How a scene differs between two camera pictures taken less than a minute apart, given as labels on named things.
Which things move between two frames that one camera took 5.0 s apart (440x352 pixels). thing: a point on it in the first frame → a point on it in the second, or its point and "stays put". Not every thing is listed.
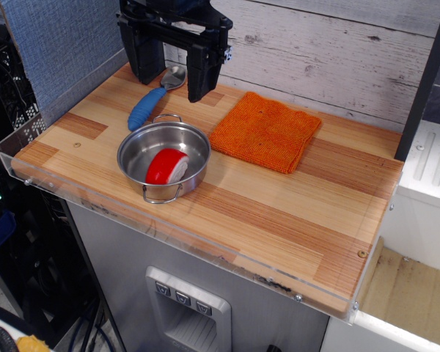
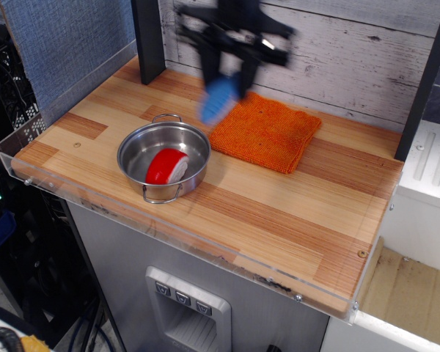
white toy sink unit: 406,301 stays put
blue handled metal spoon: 173,78 → 221,92
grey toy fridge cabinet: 163,297 stays put
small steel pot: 167,157 stays put
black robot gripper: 142,22 → 233,38
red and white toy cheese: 166,166 stays put
